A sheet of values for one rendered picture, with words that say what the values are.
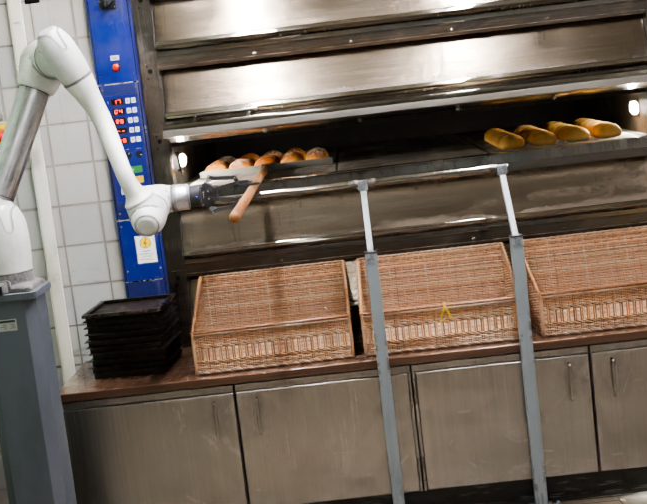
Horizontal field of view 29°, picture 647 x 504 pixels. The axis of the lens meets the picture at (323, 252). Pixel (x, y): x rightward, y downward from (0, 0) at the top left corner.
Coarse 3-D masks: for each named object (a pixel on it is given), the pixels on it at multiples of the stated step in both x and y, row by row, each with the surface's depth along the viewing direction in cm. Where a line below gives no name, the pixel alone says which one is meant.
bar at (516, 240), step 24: (456, 168) 431; (480, 168) 430; (504, 168) 429; (264, 192) 432; (288, 192) 432; (312, 192) 432; (504, 192) 424; (528, 312) 414; (384, 336) 416; (528, 336) 415; (384, 360) 417; (528, 360) 416; (384, 384) 418; (528, 384) 417; (384, 408) 419; (528, 408) 418; (528, 432) 422
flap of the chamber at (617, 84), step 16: (608, 80) 447; (624, 80) 447; (640, 80) 447; (464, 96) 449; (480, 96) 449; (496, 96) 449; (512, 96) 449; (528, 96) 451; (544, 96) 458; (560, 96) 464; (336, 112) 450; (352, 112) 450; (368, 112) 450; (384, 112) 450; (400, 112) 456; (416, 112) 463; (192, 128) 452; (208, 128) 452; (224, 128) 452; (240, 128) 452; (256, 128) 455; (272, 128) 461; (288, 128) 468
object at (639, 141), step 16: (576, 144) 466; (592, 144) 465; (608, 144) 465; (624, 144) 465; (640, 144) 465; (432, 160) 471; (448, 160) 467; (464, 160) 467; (480, 160) 467; (496, 160) 467; (512, 160) 467; (528, 160) 467; (304, 176) 469; (320, 176) 469; (336, 176) 469; (352, 176) 468; (368, 176) 468; (224, 192) 470; (240, 192) 470
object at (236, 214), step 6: (264, 168) 490; (258, 174) 460; (264, 174) 473; (258, 180) 439; (252, 186) 413; (258, 186) 430; (246, 192) 393; (252, 192) 399; (246, 198) 376; (240, 204) 358; (246, 204) 367; (234, 210) 342; (240, 210) 346; (234, 216) 337; (240, 216) 340; (234, 222) 338
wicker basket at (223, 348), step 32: (224, 288) 471; (256, 288) 470; (288, 288) 470; (320, 288) 469; (192, 320) 437; (224, 320) 469; (256, 320) 469; (288, 320) 468; (320, 320) 426; (224, 352) 457; (256, 352) 451; (288, 352) 428; (320, 352) 428; (352, 352) 428
